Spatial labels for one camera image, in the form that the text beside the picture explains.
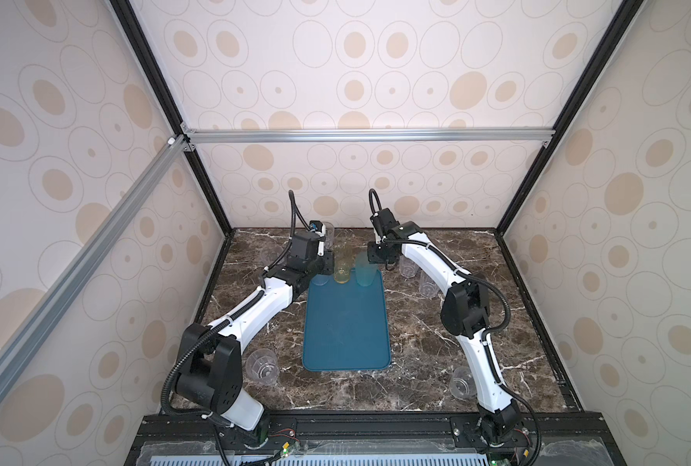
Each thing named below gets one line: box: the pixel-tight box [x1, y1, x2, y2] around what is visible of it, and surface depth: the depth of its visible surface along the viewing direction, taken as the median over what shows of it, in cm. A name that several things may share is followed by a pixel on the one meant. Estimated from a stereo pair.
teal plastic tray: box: [302, 268, 392, 372], surface depth 94 cm
